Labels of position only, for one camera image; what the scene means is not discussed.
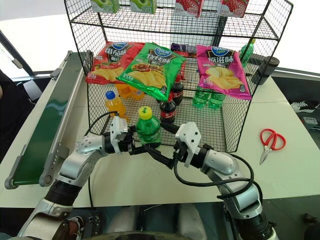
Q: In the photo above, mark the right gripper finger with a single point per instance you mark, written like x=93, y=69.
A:
x=165, y=161
x=160, y=153

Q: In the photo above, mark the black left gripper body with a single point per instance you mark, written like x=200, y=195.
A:
x=126, y=143

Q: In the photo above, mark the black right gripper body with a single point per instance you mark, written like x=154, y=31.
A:
x=180, y=155

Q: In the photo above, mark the green soda bottle yellow cap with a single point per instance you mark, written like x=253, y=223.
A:
x=148, y=127

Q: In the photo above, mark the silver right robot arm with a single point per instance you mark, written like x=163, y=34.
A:
x=237, y=197

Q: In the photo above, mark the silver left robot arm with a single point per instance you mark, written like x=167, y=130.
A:
x=75, y=162

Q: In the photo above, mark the green conveyor belt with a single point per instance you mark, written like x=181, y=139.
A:
x=50, y=120

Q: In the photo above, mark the orange juice bottle blue cap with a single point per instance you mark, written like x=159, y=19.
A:
x=115, y=105

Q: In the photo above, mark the cola bottle red label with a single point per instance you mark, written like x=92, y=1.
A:
x=178, y=93
x=167, y=112

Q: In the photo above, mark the green potato chips bag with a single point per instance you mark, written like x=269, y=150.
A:
x=152, y=70

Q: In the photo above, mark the light grey rounded shape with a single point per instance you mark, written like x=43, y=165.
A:
x=191, y=222

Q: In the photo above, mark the red potato chips bag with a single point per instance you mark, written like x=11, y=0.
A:
x=112, y=65

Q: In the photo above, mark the pink potato chips bag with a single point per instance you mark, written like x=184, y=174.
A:
x=222, y=72

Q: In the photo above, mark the purple snack package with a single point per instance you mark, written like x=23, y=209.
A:
x=182, y=47

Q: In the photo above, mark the red and black shoe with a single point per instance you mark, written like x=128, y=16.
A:
x=75, y=226

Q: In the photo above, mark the black tumbler cup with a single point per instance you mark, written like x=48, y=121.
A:
x=263, y=70

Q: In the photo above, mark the person in black clothes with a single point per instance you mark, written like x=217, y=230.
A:
x=12, y=107

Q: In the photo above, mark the green milk carton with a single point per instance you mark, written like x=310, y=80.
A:
x=105, y=6
x=143, y=6

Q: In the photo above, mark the black mat white print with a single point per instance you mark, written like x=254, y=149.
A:
x=300, y=95

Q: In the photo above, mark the strawberry milk carton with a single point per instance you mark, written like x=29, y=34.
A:
x=188, y=7
x=233, y=7

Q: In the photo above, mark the black diagonal bar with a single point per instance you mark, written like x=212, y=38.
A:
x=15, y=52

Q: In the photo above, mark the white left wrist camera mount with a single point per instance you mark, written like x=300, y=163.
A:
x=117, y=130

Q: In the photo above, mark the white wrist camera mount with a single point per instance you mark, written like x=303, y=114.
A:
x=188, y=133
x=117, y=130

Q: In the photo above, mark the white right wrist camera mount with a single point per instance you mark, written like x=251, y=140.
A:
x=188, y=133

